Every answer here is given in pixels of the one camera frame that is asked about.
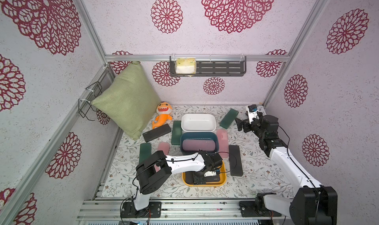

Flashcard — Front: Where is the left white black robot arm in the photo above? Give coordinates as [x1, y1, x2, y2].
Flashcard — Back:
[133, 150, 223, 211]

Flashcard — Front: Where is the yellow white sponge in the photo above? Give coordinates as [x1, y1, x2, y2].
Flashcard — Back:
[175, 58, 196, 74]

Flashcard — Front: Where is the teal storage box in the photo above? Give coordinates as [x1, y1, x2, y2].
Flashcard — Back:
[180, 132, 219, 155]

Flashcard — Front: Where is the white storage box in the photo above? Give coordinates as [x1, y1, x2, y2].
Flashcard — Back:
[181, 113, 217, 132]

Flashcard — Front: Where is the black pencil case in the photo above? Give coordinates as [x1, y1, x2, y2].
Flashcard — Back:
[229, 145, 243, 177]
[183, 172, 221, 185]
[142, 124, 172, 143]

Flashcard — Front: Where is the black wire wall rack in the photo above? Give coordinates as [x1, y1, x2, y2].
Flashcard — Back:
[78, 81, 103, 121]

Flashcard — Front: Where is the green pencil case back right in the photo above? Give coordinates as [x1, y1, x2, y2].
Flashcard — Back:
[219, 108, 239, 129]

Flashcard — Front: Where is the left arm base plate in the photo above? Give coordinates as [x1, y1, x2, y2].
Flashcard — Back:
[120, 202, 162, 219]

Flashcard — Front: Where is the green pencil case front left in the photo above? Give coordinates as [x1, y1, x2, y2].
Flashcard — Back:
[139, 143, 152, 164]

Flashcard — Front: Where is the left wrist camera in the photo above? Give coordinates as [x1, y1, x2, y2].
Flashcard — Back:
[204, 169, 220, 177]

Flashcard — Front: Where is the green square pillow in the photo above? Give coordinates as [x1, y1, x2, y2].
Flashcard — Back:
[91, 62, 161, 140]

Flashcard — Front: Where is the green pencil case by white box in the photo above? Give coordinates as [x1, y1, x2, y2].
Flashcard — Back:
[171, 120, 182, 146]

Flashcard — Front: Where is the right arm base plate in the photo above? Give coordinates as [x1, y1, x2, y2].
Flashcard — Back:
[239, 200, 282, 218]

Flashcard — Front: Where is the yellow storage box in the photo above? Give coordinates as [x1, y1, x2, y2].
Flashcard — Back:
[182, 162, 227, 187]

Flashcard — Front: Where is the orange shark plush toy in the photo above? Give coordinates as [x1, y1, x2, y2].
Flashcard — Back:
[152, 102, 173, 129]

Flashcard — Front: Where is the pink pencil case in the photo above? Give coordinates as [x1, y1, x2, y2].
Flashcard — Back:
[216, 129, 229, 159]
[153, 142, 170, 172]
[182, 140, 216, 152]

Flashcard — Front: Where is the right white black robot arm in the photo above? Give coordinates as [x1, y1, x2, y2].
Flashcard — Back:
[235, 112, 338, 225]

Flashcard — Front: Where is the dark wall shelf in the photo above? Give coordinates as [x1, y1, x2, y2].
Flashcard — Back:
[169, 55, 247, 77]

